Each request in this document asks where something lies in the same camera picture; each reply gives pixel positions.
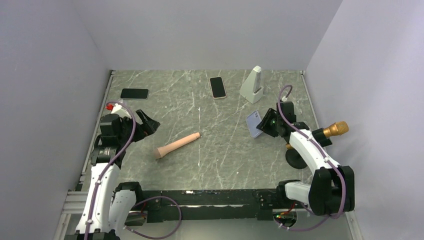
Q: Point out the pink microphone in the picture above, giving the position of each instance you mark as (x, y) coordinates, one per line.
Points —
(162, 151)

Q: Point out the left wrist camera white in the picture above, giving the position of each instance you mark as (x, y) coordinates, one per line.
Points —
(116, 108)

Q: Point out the black smartphone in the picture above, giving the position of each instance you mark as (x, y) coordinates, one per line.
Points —
(134, 94)

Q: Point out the lavender phone case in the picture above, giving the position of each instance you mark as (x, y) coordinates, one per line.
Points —
(252, 121)

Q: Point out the gold microphone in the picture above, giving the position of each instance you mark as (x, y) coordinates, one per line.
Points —
(321, 135)

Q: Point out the phone in pink case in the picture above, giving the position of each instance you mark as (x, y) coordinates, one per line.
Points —
(217, 87)

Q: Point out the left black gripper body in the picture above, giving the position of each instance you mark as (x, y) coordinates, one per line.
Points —
(127, 125)

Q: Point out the black base bar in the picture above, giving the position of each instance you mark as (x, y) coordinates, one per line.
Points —
(225, 204)

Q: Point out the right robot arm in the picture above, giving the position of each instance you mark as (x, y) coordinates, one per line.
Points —
(332, 188)

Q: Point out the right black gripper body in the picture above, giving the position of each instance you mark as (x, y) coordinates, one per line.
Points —
(279, 122)

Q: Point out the black microphone stand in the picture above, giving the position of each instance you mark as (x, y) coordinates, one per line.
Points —
(294, 159)

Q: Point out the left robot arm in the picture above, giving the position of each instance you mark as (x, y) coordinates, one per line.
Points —
(109, 203)

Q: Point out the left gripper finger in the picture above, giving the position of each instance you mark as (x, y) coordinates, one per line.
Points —
(144, 118)
(150, 127)

